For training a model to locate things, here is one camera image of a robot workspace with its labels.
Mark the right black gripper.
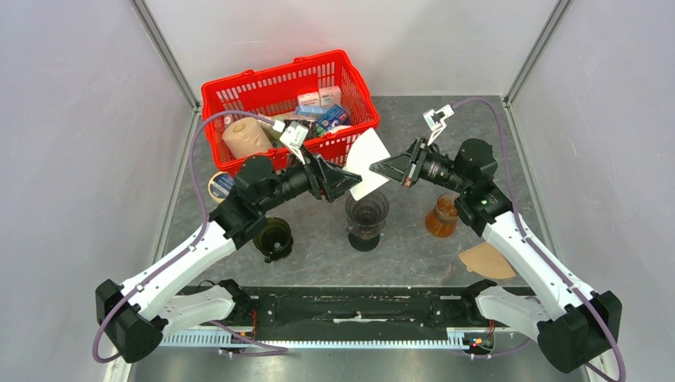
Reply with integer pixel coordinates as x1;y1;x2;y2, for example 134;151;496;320
371;135;470;194

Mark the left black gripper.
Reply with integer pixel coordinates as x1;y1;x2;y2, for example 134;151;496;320
258;144;362;213

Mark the white paper coffee filter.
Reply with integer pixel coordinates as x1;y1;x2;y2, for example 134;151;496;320
343;128;391;201

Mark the clear grey glass dripper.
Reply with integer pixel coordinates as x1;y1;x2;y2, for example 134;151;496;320
345;191;389;239

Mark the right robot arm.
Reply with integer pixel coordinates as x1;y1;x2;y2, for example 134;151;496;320
369;138;626;381

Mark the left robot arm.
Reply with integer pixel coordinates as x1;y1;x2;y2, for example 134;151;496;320
92;149;362;364

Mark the red black coffee server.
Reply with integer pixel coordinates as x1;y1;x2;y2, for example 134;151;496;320
348;233;380;252

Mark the dark green dripper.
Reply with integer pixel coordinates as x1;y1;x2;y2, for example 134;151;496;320
252;217;294;263

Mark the brown paper coffee filter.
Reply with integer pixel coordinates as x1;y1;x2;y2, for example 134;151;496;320
458;243;517;280

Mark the white item in basket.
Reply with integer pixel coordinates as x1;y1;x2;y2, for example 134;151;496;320
326;125;352;134

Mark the blue detergent box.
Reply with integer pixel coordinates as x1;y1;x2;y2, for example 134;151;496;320
317;104;349;132

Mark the amber glass beaker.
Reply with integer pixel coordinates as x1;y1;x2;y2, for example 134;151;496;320
425;193;459;238

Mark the light blue packet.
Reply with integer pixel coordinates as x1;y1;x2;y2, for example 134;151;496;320
294;105;329;119

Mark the pale green plastic bottle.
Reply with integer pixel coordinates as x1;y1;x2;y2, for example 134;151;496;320
259;114;297;142

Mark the white pink small box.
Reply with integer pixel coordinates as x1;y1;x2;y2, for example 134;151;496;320
318;86;342;107

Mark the red plastic shopping basket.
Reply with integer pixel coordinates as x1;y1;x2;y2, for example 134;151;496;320
201;49;380;164

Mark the beige toilet paper roll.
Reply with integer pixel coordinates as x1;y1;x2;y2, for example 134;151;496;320
222;117;273;159

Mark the masking tape roll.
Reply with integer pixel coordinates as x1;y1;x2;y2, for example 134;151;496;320
207;172;234;204

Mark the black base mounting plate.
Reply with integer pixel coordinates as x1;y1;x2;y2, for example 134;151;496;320
222;286;490;341

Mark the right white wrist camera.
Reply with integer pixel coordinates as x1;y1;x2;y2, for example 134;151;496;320
423;104;455;146

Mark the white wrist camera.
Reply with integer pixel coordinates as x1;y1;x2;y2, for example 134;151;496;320
423;104;455;146
272;120;309;164

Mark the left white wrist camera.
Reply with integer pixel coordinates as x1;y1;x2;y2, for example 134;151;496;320
272;120;309;164

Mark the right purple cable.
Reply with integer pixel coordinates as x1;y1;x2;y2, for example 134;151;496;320
451;96;627;382

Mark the purple cable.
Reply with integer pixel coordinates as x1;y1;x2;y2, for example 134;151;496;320
92;109;290;364
451;96;627;382

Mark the white cable duct rail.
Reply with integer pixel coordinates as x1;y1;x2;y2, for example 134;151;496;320
160;328;480;351

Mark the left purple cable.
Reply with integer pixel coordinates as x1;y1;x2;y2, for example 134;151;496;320
92;109;290;364

